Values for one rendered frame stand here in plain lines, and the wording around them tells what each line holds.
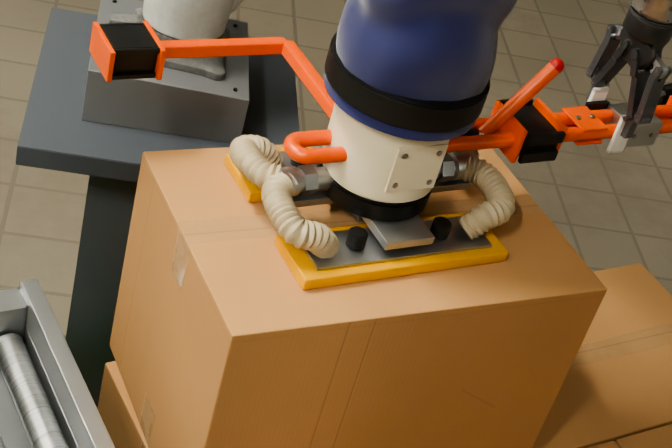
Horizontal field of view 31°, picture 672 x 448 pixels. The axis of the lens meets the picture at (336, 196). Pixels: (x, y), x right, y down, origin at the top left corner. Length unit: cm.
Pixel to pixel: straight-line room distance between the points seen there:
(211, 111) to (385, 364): 69
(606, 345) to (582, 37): 257
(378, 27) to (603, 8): 362
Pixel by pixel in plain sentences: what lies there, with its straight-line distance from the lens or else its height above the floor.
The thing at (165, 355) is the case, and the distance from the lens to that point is 182.
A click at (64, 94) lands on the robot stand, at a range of 231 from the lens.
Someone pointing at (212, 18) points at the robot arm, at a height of 96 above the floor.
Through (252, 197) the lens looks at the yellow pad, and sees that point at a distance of 178.
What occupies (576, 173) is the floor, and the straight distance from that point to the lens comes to 399.
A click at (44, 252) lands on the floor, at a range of 311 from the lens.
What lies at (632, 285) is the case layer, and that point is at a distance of 262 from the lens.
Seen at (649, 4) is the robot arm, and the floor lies 130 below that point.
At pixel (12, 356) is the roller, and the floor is 55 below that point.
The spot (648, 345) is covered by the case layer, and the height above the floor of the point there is 54.
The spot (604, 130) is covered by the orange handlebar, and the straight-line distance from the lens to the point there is 197.
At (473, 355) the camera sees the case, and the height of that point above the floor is 84.
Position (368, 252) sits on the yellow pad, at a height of 97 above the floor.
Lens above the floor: 200
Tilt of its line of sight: 35 degrees down
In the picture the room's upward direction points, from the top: 16 degrees clockwise
